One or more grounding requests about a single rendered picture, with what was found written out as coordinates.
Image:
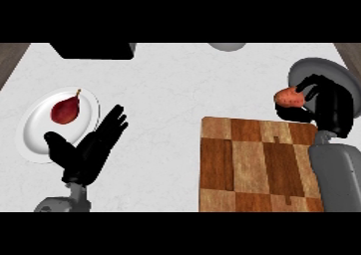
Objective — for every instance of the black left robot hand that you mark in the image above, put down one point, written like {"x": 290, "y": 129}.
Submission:
{"x": 92, "y": 149}

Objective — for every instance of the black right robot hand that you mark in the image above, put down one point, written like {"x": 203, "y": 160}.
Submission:
{"x": 335, "y": 109}

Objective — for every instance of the orange sweet potato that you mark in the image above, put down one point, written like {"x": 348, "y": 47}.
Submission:
{"x": 289, "y": 97}

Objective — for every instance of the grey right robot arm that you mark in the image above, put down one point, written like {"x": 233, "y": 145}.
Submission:
{"x": 342, "y": 176}

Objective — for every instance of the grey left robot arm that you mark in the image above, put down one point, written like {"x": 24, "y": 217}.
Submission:
{"x": 67, "y": 201}

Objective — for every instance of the wooden checkered cutting board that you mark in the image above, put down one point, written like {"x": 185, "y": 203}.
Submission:
{"x": 259, "y": 166}

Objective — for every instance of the white plate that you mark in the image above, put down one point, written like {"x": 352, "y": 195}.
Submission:
{"x": 40, "y": 126}

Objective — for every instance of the dark red pear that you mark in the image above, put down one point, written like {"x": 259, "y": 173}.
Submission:
{"x": 66, "y": 109}

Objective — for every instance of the grey round object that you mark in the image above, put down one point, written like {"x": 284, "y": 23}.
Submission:
{"x": 228, "y": 46}

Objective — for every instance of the black appliance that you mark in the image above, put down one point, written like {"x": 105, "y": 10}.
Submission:
{"x": 94, "y": 50}

